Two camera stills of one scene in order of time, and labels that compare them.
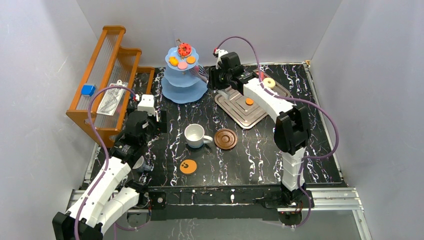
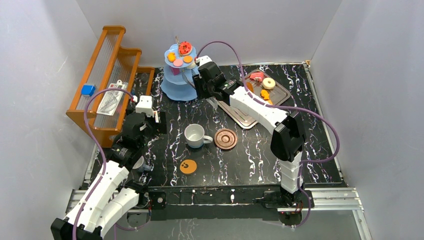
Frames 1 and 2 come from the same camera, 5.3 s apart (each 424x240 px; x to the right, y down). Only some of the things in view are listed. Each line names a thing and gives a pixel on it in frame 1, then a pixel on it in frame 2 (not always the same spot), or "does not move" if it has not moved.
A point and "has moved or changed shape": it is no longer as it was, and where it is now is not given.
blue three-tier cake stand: [179, 86] does not move
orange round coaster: [188, 166] does not move
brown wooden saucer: [225, 139] does not move
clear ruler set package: [111, 99] does not move
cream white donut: [270, 85] does not move
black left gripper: [159, 120] does not move
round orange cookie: [191, 60] has moved or changed shape
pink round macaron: [182, 65] has moved or changed shape
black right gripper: [212, 81] → [197, 81]
